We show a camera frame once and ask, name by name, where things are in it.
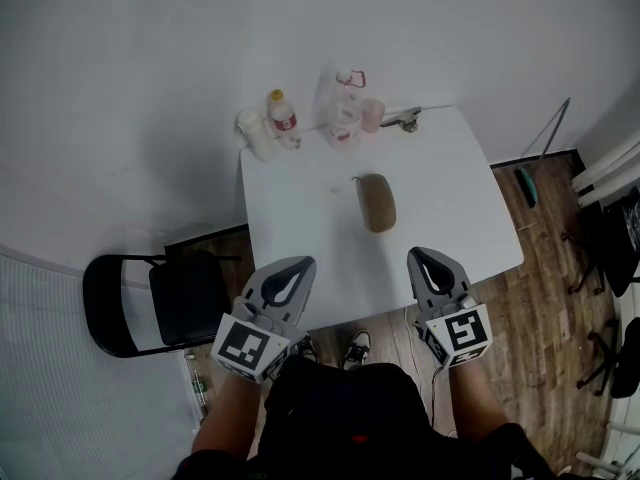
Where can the dark metal tool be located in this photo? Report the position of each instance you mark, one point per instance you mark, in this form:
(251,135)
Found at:
(400,118)

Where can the person's left forearm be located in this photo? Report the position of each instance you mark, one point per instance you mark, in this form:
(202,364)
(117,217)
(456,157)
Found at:
(227,418)

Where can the red label water bottle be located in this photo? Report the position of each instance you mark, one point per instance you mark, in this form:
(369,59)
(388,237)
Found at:
(283,118)

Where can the pink cup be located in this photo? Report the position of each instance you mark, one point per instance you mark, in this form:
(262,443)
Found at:
(373,114)

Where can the large clear plastic jug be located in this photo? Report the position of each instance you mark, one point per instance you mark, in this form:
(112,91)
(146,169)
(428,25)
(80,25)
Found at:
(342,118)

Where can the broom with green head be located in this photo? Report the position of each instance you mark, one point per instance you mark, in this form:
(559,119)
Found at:
(527,185)

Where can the person's right forearm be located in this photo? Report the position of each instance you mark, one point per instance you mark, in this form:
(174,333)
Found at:
(475,403)

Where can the person's black clothing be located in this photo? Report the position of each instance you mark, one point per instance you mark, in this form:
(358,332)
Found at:
(345,418)

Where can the green label bottle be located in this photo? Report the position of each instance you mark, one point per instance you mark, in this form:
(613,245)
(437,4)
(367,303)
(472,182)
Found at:
(197,383)

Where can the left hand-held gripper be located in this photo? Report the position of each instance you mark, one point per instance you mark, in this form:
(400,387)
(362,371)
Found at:
(242,348)

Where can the black folding chair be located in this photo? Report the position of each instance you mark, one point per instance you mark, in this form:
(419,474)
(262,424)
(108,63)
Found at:
(185,298)

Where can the person's right shoe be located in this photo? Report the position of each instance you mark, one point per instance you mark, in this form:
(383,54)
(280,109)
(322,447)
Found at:
(357,349)

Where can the white cup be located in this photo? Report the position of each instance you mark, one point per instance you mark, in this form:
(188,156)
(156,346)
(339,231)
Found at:
(257,135)

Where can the white vertical pipes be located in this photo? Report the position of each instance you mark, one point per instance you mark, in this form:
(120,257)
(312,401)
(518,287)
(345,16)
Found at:
(605,173)

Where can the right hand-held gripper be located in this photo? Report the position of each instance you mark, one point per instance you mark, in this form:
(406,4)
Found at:
(462,333)

